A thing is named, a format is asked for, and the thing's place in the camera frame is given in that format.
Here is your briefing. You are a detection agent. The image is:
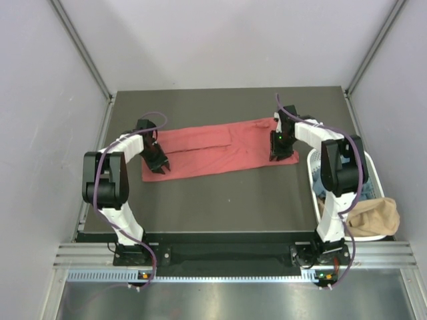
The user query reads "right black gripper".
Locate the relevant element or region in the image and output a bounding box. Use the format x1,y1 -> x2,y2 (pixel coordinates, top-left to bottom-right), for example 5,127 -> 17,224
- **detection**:
270,131 -> 296,162

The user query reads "aluminium frame post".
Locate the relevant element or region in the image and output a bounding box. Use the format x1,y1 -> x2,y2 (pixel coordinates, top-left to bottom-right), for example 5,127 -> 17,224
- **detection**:
47,0 -> 113,101
344,0 -> 408,100

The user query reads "tan t shirt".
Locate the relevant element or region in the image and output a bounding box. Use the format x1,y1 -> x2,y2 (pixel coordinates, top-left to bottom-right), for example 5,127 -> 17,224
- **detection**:
317,193 -> 400,241

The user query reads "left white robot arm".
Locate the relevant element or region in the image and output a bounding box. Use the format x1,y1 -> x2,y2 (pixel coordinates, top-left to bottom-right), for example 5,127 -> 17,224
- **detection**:
82,118 -> 170,265

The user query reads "right aluminium frame post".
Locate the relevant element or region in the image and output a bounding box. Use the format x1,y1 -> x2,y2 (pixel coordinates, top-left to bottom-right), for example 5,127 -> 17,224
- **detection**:
344,0 -> 408,100

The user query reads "grey slotted cable duct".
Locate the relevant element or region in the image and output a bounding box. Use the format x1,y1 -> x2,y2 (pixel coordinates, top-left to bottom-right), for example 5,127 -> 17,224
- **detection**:
67,269 -> 336,284

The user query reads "aluminium front rail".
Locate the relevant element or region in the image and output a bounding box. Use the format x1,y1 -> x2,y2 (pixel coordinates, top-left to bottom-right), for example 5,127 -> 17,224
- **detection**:
54,241 -> 417,269

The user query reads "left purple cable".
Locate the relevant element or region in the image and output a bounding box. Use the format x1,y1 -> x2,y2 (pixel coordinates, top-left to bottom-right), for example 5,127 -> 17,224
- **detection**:
65,111 -> 167,313

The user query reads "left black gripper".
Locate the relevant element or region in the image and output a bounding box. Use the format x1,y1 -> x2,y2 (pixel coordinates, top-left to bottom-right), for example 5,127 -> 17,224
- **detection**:
139,143 -> 169,175

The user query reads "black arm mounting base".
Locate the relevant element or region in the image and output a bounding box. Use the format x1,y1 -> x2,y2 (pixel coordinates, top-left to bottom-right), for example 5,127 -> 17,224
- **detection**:
113,232 -> 351,267

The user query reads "blue t shirt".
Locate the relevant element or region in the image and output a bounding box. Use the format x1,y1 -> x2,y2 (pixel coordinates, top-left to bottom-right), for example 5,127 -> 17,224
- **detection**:
312,177 -> 374,201

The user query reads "white plastic laundry basket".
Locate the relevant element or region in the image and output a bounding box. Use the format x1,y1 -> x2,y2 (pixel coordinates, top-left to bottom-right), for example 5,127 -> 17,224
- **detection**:
306,149 -> 386,242

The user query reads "red t shirt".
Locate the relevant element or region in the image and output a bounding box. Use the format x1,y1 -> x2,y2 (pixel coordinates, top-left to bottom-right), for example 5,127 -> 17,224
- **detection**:
141,118 -> 299,183

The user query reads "left aluminium frame post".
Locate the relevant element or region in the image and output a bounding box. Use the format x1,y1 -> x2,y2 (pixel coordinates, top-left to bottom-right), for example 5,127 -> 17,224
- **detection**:
47,0 -> 113,101

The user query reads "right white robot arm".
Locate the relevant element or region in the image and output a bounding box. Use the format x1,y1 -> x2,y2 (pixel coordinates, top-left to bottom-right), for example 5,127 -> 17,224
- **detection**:
270,105 -> 368,264

